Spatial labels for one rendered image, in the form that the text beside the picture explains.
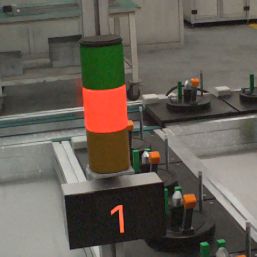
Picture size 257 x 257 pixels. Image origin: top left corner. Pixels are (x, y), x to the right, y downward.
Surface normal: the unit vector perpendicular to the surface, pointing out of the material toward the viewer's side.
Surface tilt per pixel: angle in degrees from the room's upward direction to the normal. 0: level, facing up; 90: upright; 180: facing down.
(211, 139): 90
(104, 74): 90
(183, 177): 0
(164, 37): 90
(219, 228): 0
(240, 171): 0
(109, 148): 90
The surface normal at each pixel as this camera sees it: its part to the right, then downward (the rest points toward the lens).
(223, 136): 0.22, 0.28
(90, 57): -0.44, 0.30
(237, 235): -0.06, -0.95
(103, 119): -0.07, 0.30
